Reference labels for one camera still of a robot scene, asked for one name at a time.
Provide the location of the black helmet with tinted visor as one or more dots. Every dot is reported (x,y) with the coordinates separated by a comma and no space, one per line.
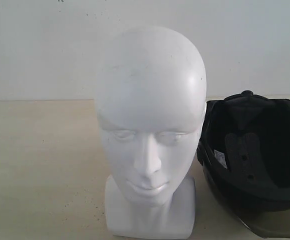
(244,150)

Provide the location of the white mannequin head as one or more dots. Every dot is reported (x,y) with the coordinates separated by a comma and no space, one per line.
(150,102)

